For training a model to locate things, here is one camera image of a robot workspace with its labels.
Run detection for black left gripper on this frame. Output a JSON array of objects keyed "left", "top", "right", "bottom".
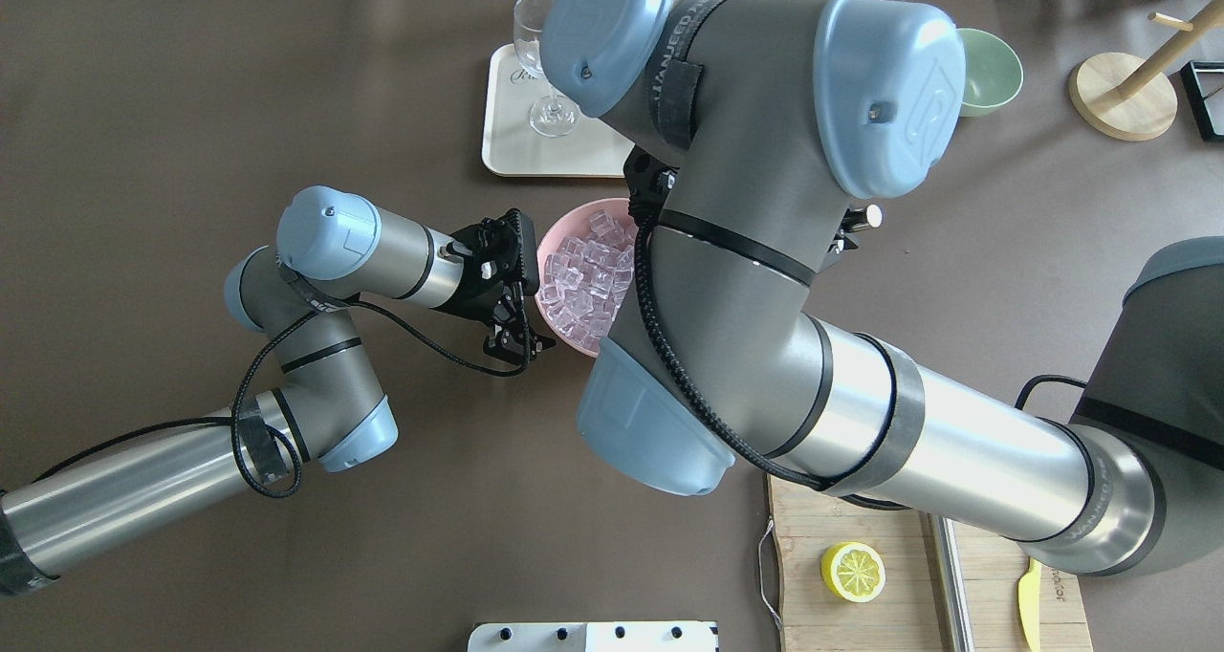
[{"left": 437, "top": 228, "right": 557, "bottom": 361}]

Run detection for green bowl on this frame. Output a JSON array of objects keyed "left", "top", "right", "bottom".
[{"left": 957, "top": 28, "right": 1024, "bottom": 117}]

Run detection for pink bowl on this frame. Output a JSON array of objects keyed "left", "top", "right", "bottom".
[{"left": 535, "top": 198, "right": 640, "bottom": 358}]

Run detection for wooden cutting board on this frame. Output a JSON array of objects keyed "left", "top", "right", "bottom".
[{"left": 766, "top": 470, "right": 1094, "bottom": 652}]

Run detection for black picture frame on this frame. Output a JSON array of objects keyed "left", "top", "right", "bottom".
[{"left": 1179, "top": 60, "right": 1223, "bottom": 143}]

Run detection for cream serving tray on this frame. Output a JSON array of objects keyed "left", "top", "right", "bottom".
[{"left": 480, "top": 45, "right": 632, "bottom": 179}]

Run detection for wooden stand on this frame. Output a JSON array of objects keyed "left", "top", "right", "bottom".
[{"left": 1067, "top": 0, "right": 1223, "bottom": 142}]

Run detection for lemon half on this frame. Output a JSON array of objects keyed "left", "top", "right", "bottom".
[{"left": 820, "top": 539, "right": 886, "bottom": 603}]

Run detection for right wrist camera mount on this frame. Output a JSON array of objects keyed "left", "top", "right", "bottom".
[{"left": 623, "top": 146, "right": 677, "bottom": 228}]

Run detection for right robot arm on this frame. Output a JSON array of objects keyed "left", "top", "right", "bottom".
[{"left": 542, "top": 0, "right": 1222, "bottom": 576}]

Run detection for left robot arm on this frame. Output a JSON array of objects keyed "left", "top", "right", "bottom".
[{"left": 2, "top": 185, "right": 554, "bottom": 598}]

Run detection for wine glass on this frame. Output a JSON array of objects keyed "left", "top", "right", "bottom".
[{"left": 514, "top": 0, "right": 581, "bottom": 139}]

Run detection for ice cubes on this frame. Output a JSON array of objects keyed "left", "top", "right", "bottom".
[{"left": 540, "top": 210, "right": 636, "bottom": 340}]

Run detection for yellow plastic knife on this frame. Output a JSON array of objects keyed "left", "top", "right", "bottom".
[{"left": 1016, "top": 557, "right": 1043, "bottom": 652}]

